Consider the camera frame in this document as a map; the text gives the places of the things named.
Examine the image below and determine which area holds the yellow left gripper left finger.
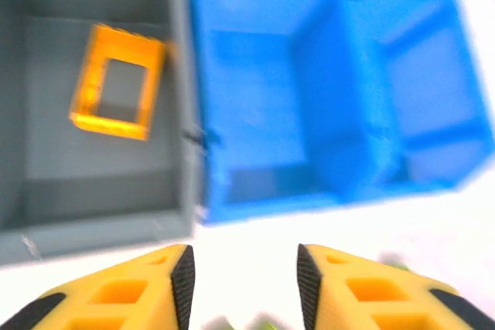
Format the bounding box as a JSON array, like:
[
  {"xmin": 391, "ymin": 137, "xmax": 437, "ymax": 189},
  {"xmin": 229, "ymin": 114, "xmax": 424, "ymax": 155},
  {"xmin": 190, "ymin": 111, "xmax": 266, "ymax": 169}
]
[{"xmin": 0, "ymin": 243, "xmax": 196, "ymax": 330}]

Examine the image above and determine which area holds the grey plastic bin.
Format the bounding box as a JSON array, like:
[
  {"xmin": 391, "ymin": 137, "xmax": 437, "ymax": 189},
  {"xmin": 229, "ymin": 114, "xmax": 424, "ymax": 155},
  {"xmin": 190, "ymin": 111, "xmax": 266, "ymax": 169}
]
[{"xmin": 0, "ymin": 0, "xmax": 206, "ymax": 265}]

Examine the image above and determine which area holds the orange lego window frame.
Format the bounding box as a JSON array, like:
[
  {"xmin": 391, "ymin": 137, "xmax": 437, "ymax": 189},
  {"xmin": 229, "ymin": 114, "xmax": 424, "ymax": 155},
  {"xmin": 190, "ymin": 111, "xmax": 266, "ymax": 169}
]
[{"xmin": 68, "ymin": 23, "xmax": 168, "ymax": 141}]

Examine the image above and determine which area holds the green long lego brick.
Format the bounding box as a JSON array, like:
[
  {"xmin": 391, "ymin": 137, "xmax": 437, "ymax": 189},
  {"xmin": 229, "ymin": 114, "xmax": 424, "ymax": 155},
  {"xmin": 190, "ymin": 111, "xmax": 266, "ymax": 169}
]
[{"xmin": 377, "ymin": 252, "xmax": 411, "ymax": 272}]

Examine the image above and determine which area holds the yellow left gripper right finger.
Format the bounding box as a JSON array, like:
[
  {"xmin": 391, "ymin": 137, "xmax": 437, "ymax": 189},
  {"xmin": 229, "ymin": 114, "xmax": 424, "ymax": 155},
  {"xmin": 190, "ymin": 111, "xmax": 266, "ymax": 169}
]
[{"xmin": 296, "ymin": 243, "xmax": 495, "ymax": 330}]

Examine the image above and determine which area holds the blue two-compartment plastic bin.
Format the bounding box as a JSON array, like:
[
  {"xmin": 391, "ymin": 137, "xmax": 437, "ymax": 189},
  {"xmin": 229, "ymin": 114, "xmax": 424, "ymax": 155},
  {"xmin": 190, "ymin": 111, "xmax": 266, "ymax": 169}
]
[{"xmin": 189, "ymin": 0, "xmax": 495, "ymax": 226}]

